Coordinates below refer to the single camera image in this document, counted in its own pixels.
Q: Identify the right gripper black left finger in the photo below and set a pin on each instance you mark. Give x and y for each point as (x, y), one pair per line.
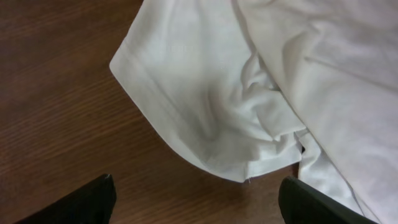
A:
(92, 203)

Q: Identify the white t-shirt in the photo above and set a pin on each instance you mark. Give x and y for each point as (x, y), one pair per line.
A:
(243, 88)

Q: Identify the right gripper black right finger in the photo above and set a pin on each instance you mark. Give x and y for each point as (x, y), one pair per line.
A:
(300, 203)

